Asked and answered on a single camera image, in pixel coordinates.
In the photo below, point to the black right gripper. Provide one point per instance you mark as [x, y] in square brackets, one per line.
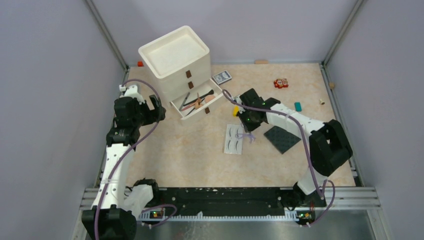
[249, 128]

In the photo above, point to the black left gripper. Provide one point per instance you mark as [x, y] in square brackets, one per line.
[153, 115]

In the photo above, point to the peach powder puff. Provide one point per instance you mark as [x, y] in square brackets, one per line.
[209, 98]

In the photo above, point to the black makeup brush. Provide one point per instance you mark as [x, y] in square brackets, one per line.
[211, 92]

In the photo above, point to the silver eyeliner pencil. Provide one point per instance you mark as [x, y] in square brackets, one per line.
[184, 101]

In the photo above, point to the rose gold blush brush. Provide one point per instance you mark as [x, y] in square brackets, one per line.
[188, 106]

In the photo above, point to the beige makeup sponge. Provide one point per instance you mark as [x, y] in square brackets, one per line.
[197, 105]

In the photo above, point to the white plastic drawer organizer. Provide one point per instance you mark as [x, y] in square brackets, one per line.
[177, 63]

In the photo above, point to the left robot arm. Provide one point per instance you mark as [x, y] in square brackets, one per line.
[107, 219]

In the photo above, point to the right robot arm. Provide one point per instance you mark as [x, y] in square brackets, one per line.
[326, 144]

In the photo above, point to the yellow rectangular toy block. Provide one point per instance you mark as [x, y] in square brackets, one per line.
[235, 111]

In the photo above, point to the white false eyelash card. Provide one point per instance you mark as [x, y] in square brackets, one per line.
[233, 143]

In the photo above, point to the dark green building baseplate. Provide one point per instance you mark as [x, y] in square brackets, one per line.
[281, 139]

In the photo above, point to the teal toy block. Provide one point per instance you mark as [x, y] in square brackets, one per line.
[298, 106]

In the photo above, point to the blue playing card deck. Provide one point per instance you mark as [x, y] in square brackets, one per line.
[222, 77]

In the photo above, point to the wooden block at wall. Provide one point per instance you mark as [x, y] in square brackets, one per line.
[261, 62]

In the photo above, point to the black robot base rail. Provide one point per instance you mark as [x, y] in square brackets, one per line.
[233, 201]

